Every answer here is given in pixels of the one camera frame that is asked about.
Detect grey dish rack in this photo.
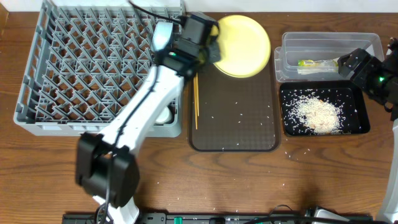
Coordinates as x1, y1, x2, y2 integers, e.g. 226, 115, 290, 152
14, 1, 185, 136

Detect brown serving tray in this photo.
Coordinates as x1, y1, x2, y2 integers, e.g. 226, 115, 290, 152
188, 62, 280, 152

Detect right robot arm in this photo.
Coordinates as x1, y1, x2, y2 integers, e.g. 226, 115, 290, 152
337, 37, 397, 223

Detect black waste tray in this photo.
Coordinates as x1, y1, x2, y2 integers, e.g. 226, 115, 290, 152
279, 81, 371, 136

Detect clear plastic bin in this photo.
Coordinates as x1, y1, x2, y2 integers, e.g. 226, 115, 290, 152
274, 32, 385, 83

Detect pile of rice waste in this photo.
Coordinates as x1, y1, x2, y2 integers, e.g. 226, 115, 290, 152
292, 96, 342, 135

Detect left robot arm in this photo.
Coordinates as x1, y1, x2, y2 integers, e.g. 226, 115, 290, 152
75, 12, 221, 223

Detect yellow plate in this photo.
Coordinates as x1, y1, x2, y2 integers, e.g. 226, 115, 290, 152
212, 15, 271, 78

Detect white paper cup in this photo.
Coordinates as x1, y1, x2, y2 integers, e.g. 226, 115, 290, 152
155, 106, 173, 125

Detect wooden chopstick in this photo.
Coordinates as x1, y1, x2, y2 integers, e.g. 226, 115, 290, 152
193, 76, 198, 130
195, 74, 200, 117

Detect light blue bowl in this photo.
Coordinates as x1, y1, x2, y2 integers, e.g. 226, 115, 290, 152
151, 22, 173, 52

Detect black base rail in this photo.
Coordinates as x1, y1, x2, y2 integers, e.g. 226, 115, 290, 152
62, 203, 383, 224

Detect green white snack wrapper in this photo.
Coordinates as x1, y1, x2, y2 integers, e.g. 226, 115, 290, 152
297, 59, 338, 68

